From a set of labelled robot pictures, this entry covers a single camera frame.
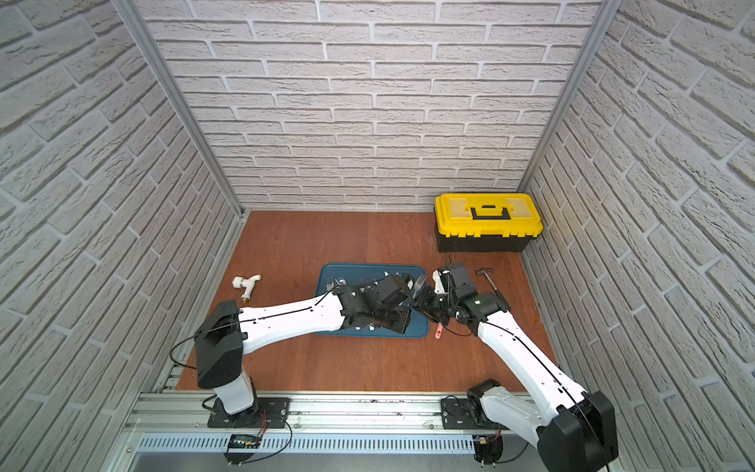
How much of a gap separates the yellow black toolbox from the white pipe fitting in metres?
0.66

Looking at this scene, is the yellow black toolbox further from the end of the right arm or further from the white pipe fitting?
the white pipe fitting

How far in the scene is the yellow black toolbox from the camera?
966 mm

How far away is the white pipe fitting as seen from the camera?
952 millimetres
